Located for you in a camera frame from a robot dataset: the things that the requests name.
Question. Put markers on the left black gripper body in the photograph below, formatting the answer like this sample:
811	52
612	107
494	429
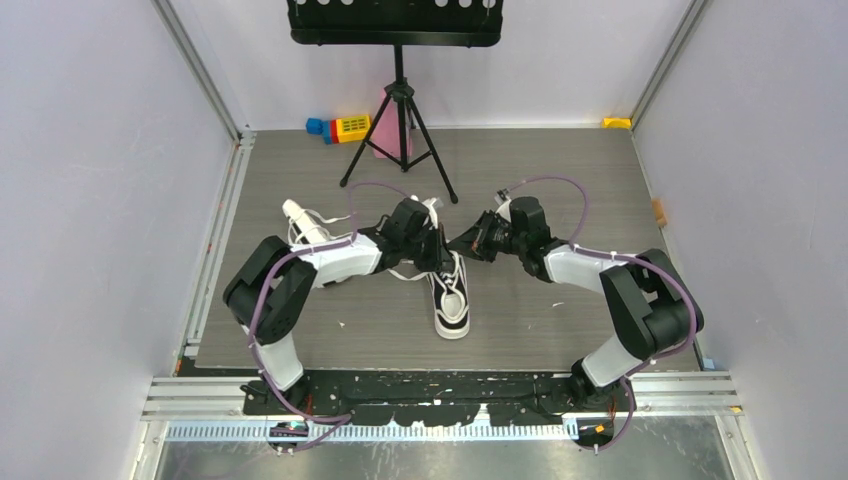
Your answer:
423	250

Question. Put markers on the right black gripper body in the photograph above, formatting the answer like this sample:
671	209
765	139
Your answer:
504	239

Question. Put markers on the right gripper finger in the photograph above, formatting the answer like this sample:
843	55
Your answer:
480	232
465	249

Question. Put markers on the black white sneaker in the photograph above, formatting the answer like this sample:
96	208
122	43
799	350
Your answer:
450	298

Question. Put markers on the white sole sneaker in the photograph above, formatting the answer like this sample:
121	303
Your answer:
307	226

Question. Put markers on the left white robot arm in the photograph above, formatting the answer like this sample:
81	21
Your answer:
268	294

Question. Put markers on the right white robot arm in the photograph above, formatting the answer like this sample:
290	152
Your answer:
652	311

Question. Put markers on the black music stand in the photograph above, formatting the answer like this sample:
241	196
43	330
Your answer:
467	24

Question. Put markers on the pink foam block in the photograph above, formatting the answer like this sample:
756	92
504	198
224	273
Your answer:
386	133

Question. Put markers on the colourful toy block phone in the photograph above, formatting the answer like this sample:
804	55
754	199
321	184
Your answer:
340	130

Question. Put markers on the small wooden block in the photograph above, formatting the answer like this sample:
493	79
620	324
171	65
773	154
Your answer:
659	213

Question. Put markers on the yellow corner piece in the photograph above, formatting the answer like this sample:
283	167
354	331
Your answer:
616	123

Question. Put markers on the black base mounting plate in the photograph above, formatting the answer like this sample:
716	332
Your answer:
434	398

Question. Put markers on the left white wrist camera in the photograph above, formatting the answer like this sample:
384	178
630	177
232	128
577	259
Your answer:
432	205

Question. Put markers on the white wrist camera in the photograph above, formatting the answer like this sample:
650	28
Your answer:
503	201
432	205

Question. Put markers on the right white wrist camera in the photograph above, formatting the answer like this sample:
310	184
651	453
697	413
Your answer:
503	201

